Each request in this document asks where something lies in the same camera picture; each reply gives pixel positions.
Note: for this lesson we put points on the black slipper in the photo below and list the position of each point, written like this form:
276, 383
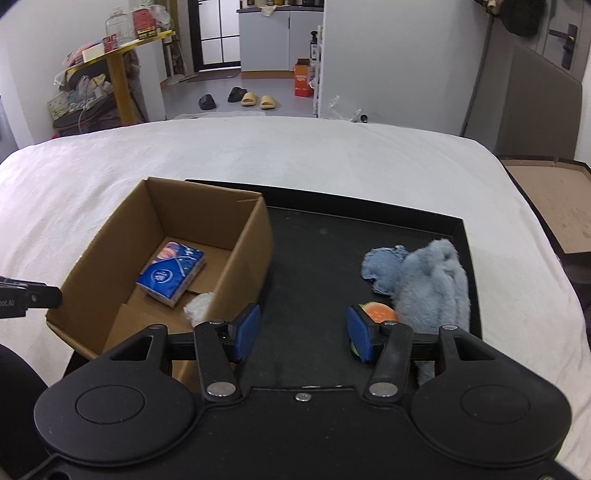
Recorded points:
236, 94
206, 102

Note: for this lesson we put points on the denim stuffed toy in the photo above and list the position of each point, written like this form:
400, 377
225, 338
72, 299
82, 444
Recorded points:
382, 267

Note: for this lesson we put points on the red snack box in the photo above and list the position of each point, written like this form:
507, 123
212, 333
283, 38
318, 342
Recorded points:
144, 24

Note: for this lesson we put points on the large flat cardboard tray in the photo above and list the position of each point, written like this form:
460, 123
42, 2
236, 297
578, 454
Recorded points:
559, 192

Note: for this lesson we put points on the blue tissue pack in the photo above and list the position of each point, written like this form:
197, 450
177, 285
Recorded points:
170, 273

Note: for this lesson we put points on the black framed glass door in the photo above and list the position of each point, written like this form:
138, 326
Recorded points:
214, 33

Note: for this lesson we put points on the black slipper left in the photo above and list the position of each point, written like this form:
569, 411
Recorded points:
206, 102

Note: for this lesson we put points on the orange carton box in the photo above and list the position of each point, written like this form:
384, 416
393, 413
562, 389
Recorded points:
302, 78

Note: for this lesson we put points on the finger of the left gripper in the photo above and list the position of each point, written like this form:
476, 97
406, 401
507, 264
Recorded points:
18, 296

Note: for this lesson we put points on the yellow round side table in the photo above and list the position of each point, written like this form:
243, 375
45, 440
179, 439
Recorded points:
115, 63

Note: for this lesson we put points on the dark hanging clothes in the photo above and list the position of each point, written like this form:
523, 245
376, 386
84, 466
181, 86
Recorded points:
519, 17

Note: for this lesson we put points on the fluffy light blue plush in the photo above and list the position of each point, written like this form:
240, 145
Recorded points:
432, 289

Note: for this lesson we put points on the black spray bottle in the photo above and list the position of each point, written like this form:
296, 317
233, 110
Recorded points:
314, 46

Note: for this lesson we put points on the beige slipper right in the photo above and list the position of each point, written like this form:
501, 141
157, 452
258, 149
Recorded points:
267, 102

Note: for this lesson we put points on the white crumpled tissue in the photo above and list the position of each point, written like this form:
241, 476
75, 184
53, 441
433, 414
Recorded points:
195, 310

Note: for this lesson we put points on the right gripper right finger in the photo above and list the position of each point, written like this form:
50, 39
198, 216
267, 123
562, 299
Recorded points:
387, 347

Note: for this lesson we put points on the clutter pile under table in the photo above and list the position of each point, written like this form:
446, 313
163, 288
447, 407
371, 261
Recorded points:
89, 100

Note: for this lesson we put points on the beige slipper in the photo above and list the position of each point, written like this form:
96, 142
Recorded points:
249, 99
267, 102

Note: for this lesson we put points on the grey upholstered board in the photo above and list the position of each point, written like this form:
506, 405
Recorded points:
542, 111

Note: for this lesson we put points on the burger plush toy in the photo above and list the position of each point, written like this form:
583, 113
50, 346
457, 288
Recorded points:
378, 313

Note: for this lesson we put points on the white bed cover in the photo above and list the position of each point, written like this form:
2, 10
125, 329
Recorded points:
56, 195

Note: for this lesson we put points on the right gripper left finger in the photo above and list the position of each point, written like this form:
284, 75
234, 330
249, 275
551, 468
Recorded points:
219, 345

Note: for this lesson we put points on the black plastic tray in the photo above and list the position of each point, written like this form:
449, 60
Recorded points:
319, 241

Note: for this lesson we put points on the white kitchen cabinet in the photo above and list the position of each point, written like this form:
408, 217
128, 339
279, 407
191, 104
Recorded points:
275, 43

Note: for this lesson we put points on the beige slipper left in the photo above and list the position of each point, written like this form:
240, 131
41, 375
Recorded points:
249, 99

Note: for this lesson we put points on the black slipper right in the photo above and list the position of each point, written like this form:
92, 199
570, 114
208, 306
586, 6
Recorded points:
236, 94

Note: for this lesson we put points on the crumpled clear plastic bag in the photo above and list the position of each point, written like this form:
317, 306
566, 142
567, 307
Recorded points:
341, 109

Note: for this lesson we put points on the brown cardboard box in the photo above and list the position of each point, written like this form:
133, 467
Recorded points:
101, 303

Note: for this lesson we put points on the black door handle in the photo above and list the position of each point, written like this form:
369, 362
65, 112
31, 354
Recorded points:
569, 42

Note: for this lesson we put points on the clear glass jar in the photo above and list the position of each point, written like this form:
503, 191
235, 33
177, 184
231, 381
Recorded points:
118, 27

